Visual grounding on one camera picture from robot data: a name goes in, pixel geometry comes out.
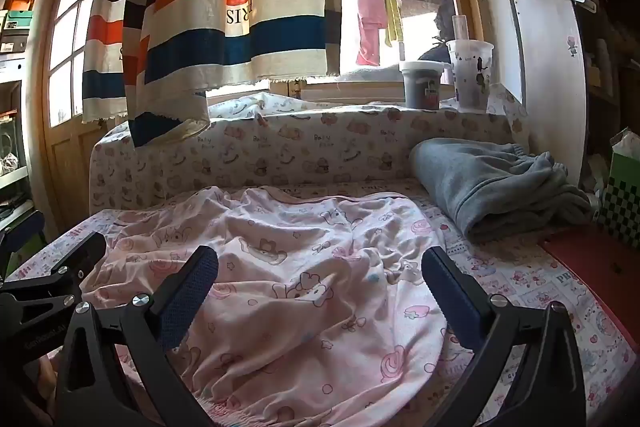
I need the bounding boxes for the white plastic cup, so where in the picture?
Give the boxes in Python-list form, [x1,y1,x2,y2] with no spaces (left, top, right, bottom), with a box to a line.
[446,39,494,113]

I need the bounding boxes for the white cabinet door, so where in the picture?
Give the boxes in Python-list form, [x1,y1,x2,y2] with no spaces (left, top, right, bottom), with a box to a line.
[513,0,588,184]

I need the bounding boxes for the yellow hanging cloth outside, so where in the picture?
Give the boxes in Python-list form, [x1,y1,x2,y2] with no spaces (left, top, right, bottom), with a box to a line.
[384,0,404,46]

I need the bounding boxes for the left storage shelf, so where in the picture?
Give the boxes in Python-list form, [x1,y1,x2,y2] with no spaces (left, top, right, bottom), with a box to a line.
[1,0,50,217]

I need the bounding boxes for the pink hanging garment outside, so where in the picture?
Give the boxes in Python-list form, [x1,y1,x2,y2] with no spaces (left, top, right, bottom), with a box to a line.
[356,0,387,66]

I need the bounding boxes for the pink cartoon print pants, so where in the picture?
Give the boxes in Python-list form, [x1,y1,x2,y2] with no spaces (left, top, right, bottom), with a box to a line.
[82,187,446,426]

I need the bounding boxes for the grey folded sweatpants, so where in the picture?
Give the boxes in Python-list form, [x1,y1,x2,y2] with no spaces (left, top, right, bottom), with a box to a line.
[409,138,592,243]

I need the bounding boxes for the pink print bed sheet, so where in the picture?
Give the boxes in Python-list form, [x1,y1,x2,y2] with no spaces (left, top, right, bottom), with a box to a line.
[14,181,637,426]

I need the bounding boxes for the green checkered box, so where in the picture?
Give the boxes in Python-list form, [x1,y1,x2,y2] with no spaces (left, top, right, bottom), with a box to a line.
[597,128,640,251]

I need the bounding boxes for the bear print bed bumper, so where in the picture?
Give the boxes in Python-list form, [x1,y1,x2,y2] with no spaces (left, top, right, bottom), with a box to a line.
[89,86,529,212]

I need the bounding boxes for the red board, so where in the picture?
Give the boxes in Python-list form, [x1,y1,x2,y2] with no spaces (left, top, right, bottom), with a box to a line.
[539,225,639,353]

